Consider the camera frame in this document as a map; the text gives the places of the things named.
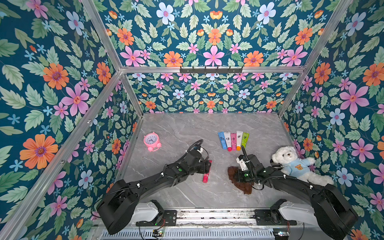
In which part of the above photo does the blue toothpaste tube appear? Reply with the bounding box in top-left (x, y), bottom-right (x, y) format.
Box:
top-left (218, 132), bottom-right (227, 150)

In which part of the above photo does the magenta toothpaste tube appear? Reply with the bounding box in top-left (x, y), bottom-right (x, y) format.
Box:
top-left (203, 160), bottom-right (212, 183)

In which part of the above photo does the white teddy bear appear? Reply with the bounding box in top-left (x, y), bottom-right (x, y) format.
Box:
top-left (272, 146), bottom-right (334, 186)

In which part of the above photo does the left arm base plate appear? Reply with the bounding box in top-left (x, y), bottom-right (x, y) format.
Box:
top-left (136, 210), bottom-right (178, 228)

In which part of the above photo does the white toothpaste tube red cap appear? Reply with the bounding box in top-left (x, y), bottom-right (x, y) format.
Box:
top-left (224, 132), bottom-right (233, 152)

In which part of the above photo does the metal hook rail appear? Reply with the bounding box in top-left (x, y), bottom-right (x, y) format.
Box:
top-left (179, 67), bottom-right (243, 75)

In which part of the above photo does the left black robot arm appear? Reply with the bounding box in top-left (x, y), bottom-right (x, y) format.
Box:
top-left (97, 150), bottom-right (212, 235)

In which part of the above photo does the pink alarm clock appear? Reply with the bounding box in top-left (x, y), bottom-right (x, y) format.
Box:
top-left (143, 132), bottom-right (162, 152)

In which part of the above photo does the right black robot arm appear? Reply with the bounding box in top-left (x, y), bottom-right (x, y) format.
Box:
top-left (235, 155), bottom-right (358, 240)

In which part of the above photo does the white toothpaste tube orange cap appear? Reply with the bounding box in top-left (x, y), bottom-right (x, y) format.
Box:
top-left (236, 131), bottom-right (244, 151)

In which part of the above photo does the brown cloth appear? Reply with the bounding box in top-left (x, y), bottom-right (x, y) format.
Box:
top-left (227, 166), bottom-right (254, 195)

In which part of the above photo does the pink toothpaste tube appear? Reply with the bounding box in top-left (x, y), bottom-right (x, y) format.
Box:
top-left (231, 133), bottom-right (237, 151)

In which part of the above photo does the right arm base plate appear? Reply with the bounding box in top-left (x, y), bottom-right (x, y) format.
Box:
top-left (254, 209), bottom-right (298, 227)

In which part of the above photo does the green toothpaste tube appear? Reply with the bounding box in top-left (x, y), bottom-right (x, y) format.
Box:
top-left (241, 132), bottom-right (250, 148)

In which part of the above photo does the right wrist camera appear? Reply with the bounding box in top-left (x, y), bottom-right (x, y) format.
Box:
top-left (236, 155), bottom-right (249, 172)

